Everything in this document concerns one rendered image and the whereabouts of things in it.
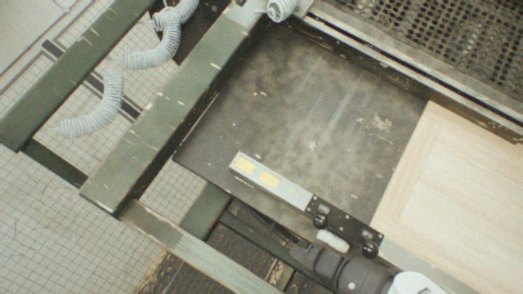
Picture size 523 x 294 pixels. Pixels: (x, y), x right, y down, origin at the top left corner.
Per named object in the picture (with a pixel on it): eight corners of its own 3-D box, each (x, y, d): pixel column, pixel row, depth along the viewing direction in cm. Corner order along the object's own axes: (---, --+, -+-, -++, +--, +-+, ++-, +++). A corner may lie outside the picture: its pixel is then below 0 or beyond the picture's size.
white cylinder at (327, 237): (315, 238, 98) (342, 254, 97) (317, 236, 95) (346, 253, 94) (320, 228, 99) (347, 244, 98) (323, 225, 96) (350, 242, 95)
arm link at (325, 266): (293, 273, 74) (349, 302, 67) (316, 229, 77) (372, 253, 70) (314, 292, 83) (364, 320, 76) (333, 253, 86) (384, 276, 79)
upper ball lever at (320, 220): (326, 219, 96) (324, 235, 83) (312, 211, 97) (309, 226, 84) (333, 206, 96) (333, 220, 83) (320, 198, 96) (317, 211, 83)
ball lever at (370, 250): (368, 244, 95) (373, 265, 82) (355, 236, 95) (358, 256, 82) (377, 231, 94) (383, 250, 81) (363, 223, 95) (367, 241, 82)
